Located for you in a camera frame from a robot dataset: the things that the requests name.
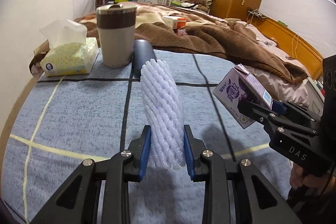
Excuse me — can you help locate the purple milk carton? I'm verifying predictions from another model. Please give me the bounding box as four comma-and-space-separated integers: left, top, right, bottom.
213, 64, 273, 129

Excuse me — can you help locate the white foam fruit net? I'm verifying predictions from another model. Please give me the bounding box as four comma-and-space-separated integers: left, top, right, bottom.
140, 59, 185, 169

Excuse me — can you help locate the person's right hand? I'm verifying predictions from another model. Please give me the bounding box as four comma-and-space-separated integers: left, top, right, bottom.
289, 163, 335, 194

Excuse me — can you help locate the wooden headboard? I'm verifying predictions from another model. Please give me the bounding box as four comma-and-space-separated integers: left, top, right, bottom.
247, 14, 323, 80

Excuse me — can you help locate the brown fleece blanket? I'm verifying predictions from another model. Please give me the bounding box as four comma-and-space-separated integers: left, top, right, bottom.
28, 1, 309, 85

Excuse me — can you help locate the white orange box on bed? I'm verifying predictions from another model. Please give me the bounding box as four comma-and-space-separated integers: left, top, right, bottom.
162, 16, 187, 30

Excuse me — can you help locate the yellow tissue pack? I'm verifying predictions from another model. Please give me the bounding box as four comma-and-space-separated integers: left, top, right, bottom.
40, 19, 98, 77

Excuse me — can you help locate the dark blue glasses case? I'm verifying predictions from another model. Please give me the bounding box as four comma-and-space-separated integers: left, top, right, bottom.
133, 39, 156, 80

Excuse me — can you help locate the beige brown lidded cup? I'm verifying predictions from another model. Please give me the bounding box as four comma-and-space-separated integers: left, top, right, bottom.
96, 2, 137, 68

